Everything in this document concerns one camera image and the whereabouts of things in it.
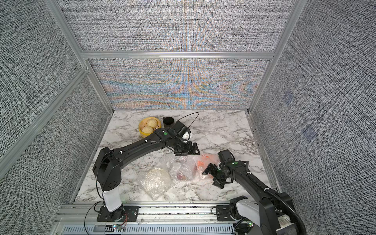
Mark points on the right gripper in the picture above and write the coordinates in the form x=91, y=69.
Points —
x=219, y=182

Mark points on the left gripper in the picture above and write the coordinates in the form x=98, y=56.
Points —
x=189, y=151

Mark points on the bubble wrap around orange plate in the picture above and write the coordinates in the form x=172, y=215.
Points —
x=205, y=164

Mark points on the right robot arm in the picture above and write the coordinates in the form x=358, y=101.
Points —
x=277, y=216

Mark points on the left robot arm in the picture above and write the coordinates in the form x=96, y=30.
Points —
x=110, y=162

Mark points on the bubble wrapped dark red plate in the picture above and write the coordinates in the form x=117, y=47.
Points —
x=181, y=168

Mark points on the bubble wrapped white plate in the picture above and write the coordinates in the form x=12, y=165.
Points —
x=155, y=182

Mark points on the black cup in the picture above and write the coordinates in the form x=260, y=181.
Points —
x=168, y=122

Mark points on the upper steamed bun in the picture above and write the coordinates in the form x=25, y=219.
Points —
x=153, y=123

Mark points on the steamed bun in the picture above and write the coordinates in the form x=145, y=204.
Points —
x=153, y=123
x=148, y=130

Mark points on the lower steamed bun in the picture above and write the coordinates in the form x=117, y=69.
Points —
x=148, y=130

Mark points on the yellow bamboo steamer basket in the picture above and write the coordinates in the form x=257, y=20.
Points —
x=142, y=124

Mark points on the left base circuit board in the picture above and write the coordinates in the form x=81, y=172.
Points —
x=118, y=227

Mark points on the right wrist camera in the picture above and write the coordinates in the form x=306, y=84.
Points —
x=226, y=157

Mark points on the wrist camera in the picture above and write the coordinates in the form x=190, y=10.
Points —
x=181, y=131
x=226, y=157

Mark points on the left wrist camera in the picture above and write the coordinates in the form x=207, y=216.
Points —
x=181, y=131

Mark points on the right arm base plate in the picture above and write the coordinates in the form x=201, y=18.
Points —
x=226, y=213

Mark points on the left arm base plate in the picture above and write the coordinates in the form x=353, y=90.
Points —
x=124, y=213

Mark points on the aluminium front rail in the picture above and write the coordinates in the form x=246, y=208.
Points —
x=150, y=212

